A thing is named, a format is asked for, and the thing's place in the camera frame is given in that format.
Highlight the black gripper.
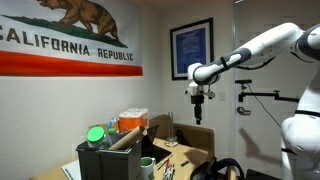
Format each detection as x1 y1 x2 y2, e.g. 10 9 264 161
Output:
190 94 205 126

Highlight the brown cardboard paper towel roll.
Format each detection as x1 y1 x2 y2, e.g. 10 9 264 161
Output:
108 125 147 151

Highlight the silver paper towel holder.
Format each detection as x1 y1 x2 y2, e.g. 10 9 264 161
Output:
163 110 179 148

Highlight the orange white paper towel package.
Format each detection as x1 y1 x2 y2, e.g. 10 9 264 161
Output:
118 107 149 135

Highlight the grey plastic bin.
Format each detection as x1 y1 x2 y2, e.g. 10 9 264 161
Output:
75 133 143 180

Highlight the black blue backpack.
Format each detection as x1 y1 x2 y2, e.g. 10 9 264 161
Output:
189 157 246 180

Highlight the black laptop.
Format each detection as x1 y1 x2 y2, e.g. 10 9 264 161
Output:
140 124 173 165

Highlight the teal white pen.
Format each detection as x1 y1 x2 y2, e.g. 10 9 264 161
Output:
168 166 177 180

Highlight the blue white pen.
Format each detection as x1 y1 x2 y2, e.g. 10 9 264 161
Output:
163 165 174 180

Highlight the black framed blue picture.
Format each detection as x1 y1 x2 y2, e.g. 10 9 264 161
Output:
169 17 215 81

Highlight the white green mug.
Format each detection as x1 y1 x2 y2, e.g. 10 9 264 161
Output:
139 156 157 180

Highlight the green lid plastic bottle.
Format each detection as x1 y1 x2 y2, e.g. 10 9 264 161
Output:
86 126 113 150

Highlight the white paper sheet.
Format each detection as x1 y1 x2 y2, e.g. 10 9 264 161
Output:
60 159 82 180

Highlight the California Republic bear flag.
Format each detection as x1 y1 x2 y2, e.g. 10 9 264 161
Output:
0 0 144 77

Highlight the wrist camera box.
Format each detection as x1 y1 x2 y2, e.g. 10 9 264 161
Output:
204 90 216 100

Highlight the silver door handle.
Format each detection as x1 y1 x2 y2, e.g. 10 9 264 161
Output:
236 106 252 117

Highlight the black mount cable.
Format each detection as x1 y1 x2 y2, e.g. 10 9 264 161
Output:
246 83 283 129

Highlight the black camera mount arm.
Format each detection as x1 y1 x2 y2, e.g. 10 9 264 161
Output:
234 78 301 104

